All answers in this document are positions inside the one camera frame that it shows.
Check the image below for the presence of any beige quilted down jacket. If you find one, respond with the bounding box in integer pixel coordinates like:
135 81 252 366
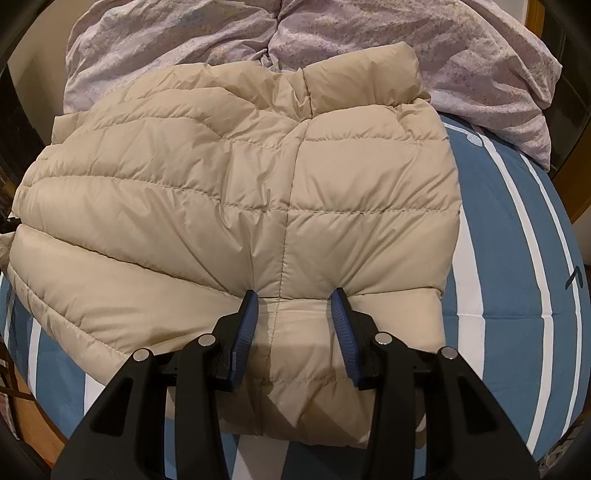
1 43 461 447

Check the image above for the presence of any blue white striped bed sheet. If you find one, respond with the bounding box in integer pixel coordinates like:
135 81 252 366
1 113 590 479

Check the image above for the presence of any lilac floral duvet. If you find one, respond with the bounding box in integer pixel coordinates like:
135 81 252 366
63 1 562 167

